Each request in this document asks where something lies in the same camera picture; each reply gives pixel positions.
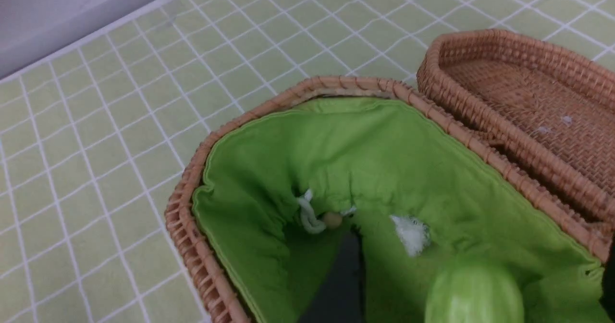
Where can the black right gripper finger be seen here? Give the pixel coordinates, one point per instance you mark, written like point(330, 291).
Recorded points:
point(607, 300)

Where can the green toy bitter gourd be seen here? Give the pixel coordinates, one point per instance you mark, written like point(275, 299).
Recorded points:
point(472, 291)

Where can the woven wicker basket lid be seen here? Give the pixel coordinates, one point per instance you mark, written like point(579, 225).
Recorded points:
point(551, 108)

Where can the woven wicker basket green lining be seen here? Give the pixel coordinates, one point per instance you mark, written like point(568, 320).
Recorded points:
point(340, 200)

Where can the green checkered tablecloth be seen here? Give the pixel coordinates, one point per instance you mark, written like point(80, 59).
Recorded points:
point(94, 138)

